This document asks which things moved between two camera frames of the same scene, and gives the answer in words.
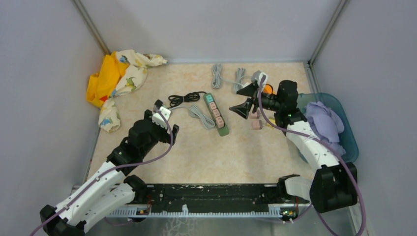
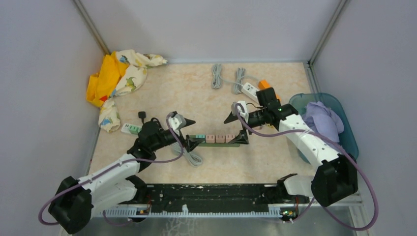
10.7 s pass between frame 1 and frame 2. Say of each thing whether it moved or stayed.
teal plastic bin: stayed
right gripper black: moved
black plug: moved
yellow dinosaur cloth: stayed
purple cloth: stayed
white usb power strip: moved
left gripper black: moved
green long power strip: moved
